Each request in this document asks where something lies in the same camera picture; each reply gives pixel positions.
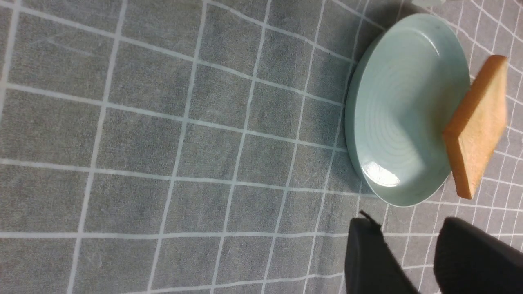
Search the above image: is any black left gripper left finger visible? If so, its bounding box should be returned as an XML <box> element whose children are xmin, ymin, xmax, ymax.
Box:
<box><xmin>345</xmin><ymin>211</ymin><xmax>418</xmax><ymax>294</ymax></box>

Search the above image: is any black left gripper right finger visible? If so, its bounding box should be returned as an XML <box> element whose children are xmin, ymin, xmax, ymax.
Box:
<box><xmin>434</xmin><ymin>217</ymin><xmax>523</xmax><ymax>294</ymax></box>

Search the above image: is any toast slice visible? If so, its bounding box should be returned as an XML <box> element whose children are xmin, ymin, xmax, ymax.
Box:
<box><xmin>443</xmin><ymin>55</ymin><xmax>508</xmax><ymax>199</ymax></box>

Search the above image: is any white two-slot toaster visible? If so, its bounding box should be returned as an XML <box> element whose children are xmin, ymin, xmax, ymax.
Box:
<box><xmin>411</xmin><ymin>0</ymin><xmax>449</xmax><ymax>8</ymax></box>

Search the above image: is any light green plate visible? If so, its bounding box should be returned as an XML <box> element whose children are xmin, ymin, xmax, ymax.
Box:
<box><xmin>345</xmin><ymin>13</ymin><xmax>471</xmax><ymax>207</ymax></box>

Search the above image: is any grey checked tablecloth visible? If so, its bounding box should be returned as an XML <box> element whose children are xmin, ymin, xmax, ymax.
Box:
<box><xmin>0</xmin><ymin>0</ymin><xmax>522</xmax><ymax>294</ymax></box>

